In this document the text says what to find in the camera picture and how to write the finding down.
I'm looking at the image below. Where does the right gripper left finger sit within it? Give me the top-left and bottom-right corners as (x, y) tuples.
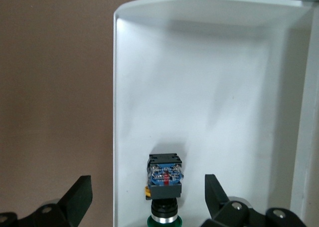
(58, 175), (94, 227)

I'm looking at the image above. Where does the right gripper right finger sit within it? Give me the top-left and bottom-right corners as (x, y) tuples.
(204, 173), (229, 221)

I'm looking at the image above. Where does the green push button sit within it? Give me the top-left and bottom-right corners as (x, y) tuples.
(144, 152), (184, 227)

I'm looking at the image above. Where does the white plastic tray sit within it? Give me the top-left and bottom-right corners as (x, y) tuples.
(113, 0), (314, 227)

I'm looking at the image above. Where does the white drawer cabinet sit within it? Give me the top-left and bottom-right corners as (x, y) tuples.
(281, 0), (319, 227)

